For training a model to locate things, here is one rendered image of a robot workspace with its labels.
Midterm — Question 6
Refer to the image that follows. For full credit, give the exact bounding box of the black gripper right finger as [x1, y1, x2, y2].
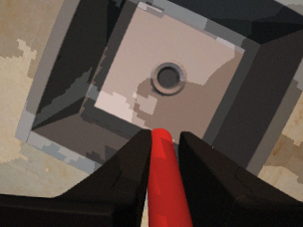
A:
[178, 130, 303, 227]

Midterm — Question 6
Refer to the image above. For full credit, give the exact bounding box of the dark grey open box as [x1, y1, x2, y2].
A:
[15, 0, 303, 177]

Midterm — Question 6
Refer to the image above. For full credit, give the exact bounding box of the red peg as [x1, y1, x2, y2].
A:
[147, 128, 192, 227]

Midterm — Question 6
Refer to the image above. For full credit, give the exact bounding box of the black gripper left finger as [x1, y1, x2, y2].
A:
[0, 128, 152, 227]

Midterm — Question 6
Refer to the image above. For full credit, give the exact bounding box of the beige square plate with hole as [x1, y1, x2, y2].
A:
[95, 2, 246, 144]

